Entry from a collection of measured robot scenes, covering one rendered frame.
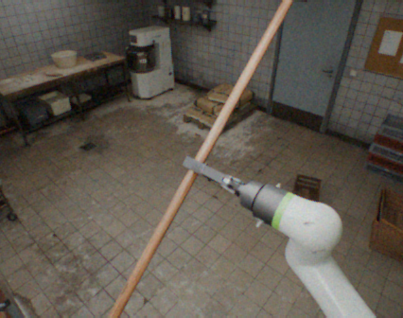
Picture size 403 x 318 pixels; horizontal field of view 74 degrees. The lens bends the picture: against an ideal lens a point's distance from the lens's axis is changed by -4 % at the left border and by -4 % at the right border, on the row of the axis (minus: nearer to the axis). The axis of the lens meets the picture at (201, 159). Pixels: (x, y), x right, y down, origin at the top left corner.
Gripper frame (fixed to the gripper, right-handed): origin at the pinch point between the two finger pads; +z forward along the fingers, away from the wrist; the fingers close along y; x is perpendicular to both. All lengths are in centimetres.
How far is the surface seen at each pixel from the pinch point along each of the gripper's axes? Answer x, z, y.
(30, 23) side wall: 94, 494, 120
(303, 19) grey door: 284, 128, 278
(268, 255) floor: -35, 14, 228
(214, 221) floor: -35, 83, 228
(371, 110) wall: 212, -2, 361
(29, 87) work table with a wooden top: -1, 411, 136
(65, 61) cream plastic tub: 68, 439, 176
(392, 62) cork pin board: 259, -7, 305
